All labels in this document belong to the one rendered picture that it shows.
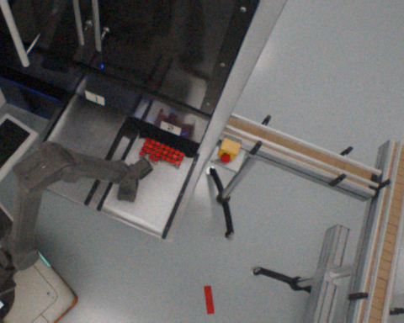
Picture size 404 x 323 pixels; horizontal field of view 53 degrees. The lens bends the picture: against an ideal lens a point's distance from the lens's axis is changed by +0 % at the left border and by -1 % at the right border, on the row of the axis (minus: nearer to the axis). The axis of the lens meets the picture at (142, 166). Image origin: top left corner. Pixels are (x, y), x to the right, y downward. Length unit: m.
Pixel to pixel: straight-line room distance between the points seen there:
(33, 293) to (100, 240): 0.54
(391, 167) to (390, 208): 0.19
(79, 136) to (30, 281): 0.86
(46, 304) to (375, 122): 2.53
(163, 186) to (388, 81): 2.33
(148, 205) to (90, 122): 0.46
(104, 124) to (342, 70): 2.17
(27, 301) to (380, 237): 1.65
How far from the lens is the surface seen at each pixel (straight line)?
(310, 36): 3.56
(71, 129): 1.80
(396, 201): 1.96
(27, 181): 0.96
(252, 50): 1.15
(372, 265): 1.82
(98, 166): 1.11
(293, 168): 1.85
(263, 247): 2.65
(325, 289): 2.15
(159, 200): 1.66
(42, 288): 2.23
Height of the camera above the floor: 2.46
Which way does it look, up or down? 68 degrees down
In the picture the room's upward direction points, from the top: 6 degrees clockwise
